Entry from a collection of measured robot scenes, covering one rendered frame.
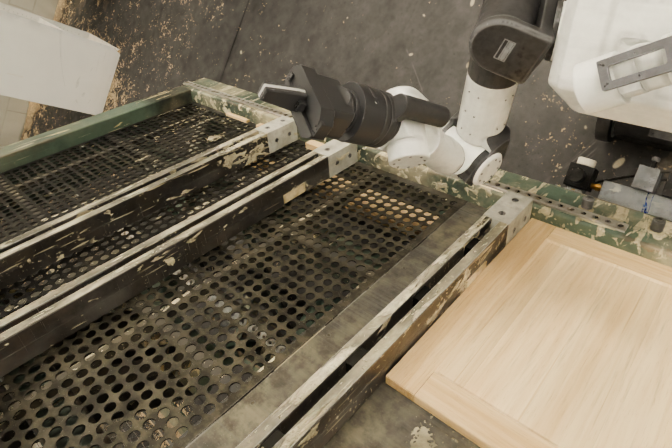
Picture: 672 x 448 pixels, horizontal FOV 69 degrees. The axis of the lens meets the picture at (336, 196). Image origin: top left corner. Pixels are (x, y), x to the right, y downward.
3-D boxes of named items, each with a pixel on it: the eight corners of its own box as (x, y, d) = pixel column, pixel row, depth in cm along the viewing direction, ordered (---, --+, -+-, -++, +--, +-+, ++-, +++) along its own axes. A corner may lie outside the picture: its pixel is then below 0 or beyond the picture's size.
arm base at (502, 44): (481, 28, 91) (488, -33, 82) (556, 35, 87) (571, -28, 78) (464, 79, 83) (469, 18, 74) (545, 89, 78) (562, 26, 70)
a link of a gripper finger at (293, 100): (266, 81, 63) (306, 91, 67) (256, 100, 65) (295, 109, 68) (269, 89, 62) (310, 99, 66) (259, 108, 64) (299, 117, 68)
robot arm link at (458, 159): (397, 143, 91) (434, 167, 107) (436, 177, 86) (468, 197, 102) (434, 97, 89) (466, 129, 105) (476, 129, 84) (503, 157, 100)
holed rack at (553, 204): (628, 226, 105) (629, 224, 105) (624, 233, 103) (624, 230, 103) (189, 82, 202) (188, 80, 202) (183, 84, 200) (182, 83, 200)
